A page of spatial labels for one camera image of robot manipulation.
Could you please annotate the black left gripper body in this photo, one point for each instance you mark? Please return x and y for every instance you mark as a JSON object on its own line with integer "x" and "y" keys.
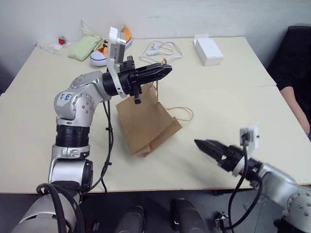
{"x": 126, "y": 75}

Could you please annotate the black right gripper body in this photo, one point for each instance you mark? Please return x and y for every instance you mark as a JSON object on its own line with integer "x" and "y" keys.
{"x": 230, "y": 157}

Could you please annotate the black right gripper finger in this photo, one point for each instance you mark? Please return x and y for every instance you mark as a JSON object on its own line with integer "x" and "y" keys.
{"x": 217, "y": 145}
{"x": 209, "y": 151}

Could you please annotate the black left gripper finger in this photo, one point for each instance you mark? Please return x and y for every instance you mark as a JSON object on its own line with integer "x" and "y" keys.
{"x": 153, "y": 77}
{"x": 155, "y": 68}

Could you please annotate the brown paper bag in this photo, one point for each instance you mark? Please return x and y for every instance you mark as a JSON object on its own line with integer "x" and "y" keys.
{"x": 143, "y": 121}

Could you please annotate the person's bare forearm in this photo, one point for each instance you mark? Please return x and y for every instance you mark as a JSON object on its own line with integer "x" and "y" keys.
{"x": 295, "y": 106}

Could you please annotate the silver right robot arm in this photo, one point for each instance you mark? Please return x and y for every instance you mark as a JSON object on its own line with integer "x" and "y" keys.
{"x": 281, "y": 187}

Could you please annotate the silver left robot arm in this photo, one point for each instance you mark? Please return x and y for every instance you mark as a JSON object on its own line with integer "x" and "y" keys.
{"x": 73, "y": 106}

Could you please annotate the orange white sneaker plush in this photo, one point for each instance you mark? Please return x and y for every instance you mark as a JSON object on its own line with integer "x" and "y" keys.
{"x": 98, "y": 58}

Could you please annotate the red strawberry plush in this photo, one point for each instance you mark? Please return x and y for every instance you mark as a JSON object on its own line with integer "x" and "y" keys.
{"x": 62, "y": 40}

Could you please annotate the white cardboard box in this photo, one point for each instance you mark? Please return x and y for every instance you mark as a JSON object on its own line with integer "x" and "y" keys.
{"x": 210, "y": 51}

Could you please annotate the small black metal clamp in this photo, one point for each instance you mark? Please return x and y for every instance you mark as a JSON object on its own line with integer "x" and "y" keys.
{"x": 222, "y": 222}

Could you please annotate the dark rounded shape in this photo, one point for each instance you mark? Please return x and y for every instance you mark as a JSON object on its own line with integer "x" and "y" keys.
{"x": 187, "y": 216}
{"x": 132, "y": 219}

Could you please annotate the person's black shirt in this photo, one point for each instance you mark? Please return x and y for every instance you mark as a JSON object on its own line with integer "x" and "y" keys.
{"x": 291, "y": 63}

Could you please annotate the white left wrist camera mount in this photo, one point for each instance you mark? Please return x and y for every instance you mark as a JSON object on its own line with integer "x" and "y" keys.
{"x": 116, "y": 48}

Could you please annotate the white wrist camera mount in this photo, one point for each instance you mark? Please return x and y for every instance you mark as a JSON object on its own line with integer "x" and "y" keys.
{"x": 253, "y": 138}
{"x": 116, "y": 48}

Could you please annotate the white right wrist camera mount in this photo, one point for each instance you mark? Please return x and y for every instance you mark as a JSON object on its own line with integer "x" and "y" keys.
{"x": 253, "y": 138}

